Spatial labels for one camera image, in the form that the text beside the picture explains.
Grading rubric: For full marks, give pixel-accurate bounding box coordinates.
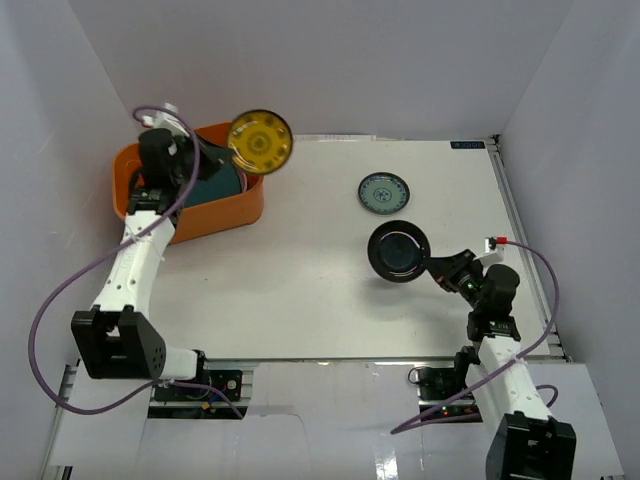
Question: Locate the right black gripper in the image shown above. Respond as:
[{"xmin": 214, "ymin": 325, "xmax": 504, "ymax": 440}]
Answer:
[{"xmin": 421, "ymin": 249, "xmax": 487, "ymax": 312}]

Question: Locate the teal square plate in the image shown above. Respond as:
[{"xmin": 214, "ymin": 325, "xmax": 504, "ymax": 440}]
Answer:
[{"xmin": 184, "ymin": 160, "xmax": 247, "ymax": 208}]

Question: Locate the yellow patterned round plate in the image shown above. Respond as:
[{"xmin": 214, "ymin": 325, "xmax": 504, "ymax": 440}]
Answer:
[{"xmin": 226, "ymin": 109, "xmax": 294, "ymax": 176}]

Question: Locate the black round plate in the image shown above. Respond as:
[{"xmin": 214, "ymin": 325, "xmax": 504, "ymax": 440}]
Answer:
[{"xmin": 367, "ymin": 220, "xmax": 431, "ymax": 283}]

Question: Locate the blue patterned small plate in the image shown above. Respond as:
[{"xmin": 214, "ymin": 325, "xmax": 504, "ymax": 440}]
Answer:
[{"xmin": 357, "ymin": 172, "xmax": 410, "ymax": 215}]

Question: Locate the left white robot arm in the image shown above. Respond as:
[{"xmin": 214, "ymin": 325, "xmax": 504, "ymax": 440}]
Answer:
[{"xmin": 71, "ymin": 128, "xmax": 231, "ymax": 399}]

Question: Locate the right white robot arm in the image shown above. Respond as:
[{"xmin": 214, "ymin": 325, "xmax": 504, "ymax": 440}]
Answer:
[{"xmin": 424, "ymin": 250, "xmax": 577, "ymax": 479}]

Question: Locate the orange plastic bin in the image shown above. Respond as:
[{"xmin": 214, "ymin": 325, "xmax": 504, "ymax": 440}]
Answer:
[{"xmin": 112, "ymin": 123, "xmax": 264, "ymax": 243}]

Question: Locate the blue table label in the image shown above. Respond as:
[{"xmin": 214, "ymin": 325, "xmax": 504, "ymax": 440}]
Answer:
[{"xmin": 450, "ymin": 140, "xmax": 486, "ymax": 150}]

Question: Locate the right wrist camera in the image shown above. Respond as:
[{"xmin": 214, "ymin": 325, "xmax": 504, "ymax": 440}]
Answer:
[{"xmin": 478, "ymin": 236, "xmax": 508, "ymax": 268}]

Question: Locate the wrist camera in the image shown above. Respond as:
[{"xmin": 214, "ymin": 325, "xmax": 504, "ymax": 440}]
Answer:
[
  {"xmin": 139, "ymin": 103, "xmax": 188, "ymax": 137},
  {"xmin": 478, "ymin": 236, "xmax": 508, "ymax": 268}
]

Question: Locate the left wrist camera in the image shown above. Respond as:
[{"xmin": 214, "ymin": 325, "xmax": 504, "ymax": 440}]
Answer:
[{"xmin": 139, "ymin": 103, "xmax": 188, "ymax": 137}]

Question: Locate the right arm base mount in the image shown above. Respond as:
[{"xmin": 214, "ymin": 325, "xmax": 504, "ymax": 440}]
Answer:
[{"xmin": 405, "ymin": 346, "xmax": 482, "ymax": 428}]

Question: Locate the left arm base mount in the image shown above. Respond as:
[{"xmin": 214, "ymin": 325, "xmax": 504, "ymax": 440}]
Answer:
[{"xmin": 147, "ymin": 368, "xmax": 249, "ymax": 420}]

